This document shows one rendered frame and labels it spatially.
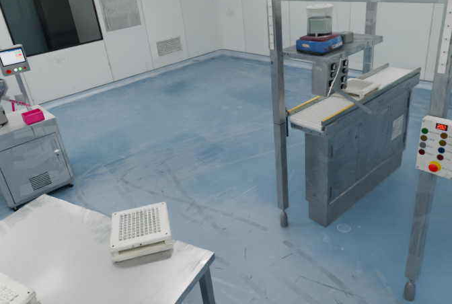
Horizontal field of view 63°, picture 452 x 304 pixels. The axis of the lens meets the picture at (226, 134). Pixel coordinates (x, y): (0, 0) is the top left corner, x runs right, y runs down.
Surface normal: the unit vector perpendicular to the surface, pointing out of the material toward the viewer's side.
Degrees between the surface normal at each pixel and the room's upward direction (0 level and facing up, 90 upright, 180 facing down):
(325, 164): 90
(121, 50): 90
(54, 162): 91
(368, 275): 0
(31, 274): 0
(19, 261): 0
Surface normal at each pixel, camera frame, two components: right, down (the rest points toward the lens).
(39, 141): 0.65, 0.30
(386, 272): -0.11, -0.89
